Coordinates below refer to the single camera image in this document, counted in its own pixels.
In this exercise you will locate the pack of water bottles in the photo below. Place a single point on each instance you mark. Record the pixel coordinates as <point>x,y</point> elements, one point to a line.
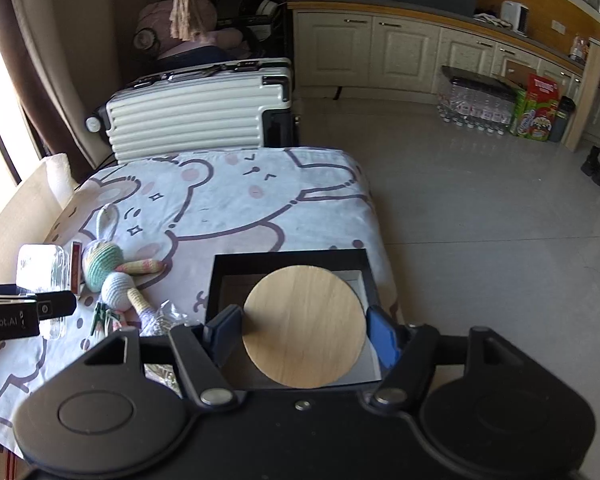
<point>472,105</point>

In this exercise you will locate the white suitcase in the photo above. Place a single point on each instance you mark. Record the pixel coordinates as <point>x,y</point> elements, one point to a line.
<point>180,120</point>

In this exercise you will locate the printed blanket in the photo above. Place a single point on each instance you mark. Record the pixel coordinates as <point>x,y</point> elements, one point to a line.
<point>230,200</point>

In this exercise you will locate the wooden panel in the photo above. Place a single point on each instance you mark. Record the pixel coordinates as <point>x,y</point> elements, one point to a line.
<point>582,100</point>

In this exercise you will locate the clear plastic bag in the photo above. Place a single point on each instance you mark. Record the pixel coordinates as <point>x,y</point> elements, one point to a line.
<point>170,317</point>

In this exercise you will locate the black bin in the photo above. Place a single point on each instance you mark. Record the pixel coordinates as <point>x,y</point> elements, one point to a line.
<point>562,120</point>

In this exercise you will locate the red card pack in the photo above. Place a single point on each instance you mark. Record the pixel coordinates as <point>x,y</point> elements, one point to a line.
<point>77,265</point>

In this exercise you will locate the green carton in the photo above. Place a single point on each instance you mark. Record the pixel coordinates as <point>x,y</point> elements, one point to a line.
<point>532,122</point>

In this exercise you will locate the crochet bunny doll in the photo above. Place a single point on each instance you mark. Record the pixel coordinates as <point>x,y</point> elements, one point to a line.
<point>102,260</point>

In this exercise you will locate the red carton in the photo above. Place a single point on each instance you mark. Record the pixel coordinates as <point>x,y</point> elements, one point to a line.
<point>544,87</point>

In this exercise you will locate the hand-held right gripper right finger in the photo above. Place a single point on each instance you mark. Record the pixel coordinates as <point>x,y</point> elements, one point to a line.
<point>382,335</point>

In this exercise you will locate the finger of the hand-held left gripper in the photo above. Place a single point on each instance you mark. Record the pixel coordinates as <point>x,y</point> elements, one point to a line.
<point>57,306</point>

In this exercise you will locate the pink bag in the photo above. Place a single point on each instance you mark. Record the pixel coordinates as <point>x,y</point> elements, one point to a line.
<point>155,15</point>

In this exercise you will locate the black box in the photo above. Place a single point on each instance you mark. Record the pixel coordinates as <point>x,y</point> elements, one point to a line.
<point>290,257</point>

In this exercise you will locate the white countertop appliance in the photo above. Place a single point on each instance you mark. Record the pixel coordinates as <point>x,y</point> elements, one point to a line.
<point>513,16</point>

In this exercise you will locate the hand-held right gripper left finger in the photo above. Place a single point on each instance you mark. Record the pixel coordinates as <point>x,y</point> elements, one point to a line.
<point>225,332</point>

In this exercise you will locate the cream kitchen cabinets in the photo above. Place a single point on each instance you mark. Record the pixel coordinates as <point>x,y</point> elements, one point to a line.
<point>405,45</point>

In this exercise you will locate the black rack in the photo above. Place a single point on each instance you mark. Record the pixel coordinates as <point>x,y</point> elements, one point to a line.
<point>230,5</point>

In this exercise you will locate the curtain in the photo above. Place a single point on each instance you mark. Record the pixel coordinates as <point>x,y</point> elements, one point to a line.
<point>45,60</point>

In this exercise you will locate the round wooden lid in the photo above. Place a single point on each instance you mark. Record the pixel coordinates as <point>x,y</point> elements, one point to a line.
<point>305,327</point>

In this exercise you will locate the snack bag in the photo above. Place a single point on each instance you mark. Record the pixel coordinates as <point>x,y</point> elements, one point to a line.
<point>577,50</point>

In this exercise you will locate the wall socket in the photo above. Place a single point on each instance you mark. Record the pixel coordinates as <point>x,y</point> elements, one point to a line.
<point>558,27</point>

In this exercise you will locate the green clips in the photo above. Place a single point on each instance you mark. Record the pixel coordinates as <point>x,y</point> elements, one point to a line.
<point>100,317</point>

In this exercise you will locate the clear plastic box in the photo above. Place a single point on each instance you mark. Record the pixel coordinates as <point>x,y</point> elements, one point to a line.
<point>40,265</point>

